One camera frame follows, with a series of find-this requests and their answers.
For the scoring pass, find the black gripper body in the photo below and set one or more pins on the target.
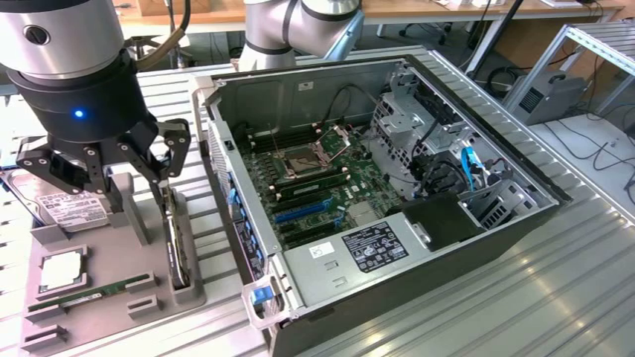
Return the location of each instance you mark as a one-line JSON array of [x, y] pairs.
[[85, 104]]

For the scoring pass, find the grey computer box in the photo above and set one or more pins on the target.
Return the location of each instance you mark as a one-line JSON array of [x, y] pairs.
[[556, 102]]

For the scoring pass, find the black open PC case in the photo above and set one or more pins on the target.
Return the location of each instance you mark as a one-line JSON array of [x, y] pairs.
[[397, 320]]

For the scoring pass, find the grey parts rack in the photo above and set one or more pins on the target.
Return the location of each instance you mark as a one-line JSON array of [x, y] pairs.
[[114, 260]]

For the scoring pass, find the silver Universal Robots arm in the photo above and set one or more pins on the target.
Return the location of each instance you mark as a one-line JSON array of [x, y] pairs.
[[59, 48]]

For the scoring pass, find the wooden office desk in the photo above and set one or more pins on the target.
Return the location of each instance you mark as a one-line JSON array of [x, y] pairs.
[[546, 13], [214, 15]]

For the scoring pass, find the silver hard disk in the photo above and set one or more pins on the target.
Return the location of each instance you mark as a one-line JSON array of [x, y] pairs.
[[65, 212]]

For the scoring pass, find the CPU socket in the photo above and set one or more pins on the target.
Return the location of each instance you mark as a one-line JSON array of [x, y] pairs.
[[301, 163]]

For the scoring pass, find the silver CPU chip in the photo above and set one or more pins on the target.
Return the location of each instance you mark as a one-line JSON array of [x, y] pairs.
[[62, 269]]

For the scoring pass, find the green RAM stick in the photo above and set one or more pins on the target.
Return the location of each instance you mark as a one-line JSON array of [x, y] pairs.
[[307, 189], [90, 294]]

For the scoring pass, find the black RAM slot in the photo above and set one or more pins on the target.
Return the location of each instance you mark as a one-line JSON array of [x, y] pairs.
[[293, 134], [293, 143]]

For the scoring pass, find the grey power supply unit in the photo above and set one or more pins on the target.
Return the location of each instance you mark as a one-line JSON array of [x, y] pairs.
[[322, 282]]

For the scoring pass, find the blue case latch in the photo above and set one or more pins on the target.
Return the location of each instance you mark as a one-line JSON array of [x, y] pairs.
[[261, 296]]

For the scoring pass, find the thin locking lever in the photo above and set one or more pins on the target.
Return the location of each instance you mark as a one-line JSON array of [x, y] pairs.
[[274, 139]]

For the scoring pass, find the green motherboard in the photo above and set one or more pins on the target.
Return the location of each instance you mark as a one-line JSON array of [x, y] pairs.
[[362, 175]]

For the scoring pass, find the black slanted pole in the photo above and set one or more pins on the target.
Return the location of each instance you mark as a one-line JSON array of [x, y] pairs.
[[497, 31]]

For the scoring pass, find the metal socket cover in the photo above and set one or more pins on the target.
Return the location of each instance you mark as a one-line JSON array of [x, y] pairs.
[[339, 130]]

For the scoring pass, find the blue disk carrier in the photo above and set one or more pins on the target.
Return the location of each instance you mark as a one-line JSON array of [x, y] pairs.
[[5, 166]]

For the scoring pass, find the grey metal drive cage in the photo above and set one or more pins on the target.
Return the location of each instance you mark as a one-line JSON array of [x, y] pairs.
[[397, 122]]

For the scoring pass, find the black expansion slot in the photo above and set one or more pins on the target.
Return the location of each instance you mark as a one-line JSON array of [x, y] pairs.
[[310, 232], [298, 204]]

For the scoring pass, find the black office chair base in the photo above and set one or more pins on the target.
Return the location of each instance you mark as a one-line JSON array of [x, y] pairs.
[[426, 25]]

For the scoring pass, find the aluminium profile frame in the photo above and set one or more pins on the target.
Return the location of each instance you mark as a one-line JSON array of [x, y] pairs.
[[601, 42]]

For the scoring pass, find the silver chipset heatsink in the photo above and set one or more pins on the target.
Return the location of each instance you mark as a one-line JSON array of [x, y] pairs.
[[365, 212]]

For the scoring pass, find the graphics card with metal bracket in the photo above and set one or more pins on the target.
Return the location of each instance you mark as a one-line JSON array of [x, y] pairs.
[[177, 241]]

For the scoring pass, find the grey metal disk bay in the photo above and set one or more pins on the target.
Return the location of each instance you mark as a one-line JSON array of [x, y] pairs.
[[501, 208]]

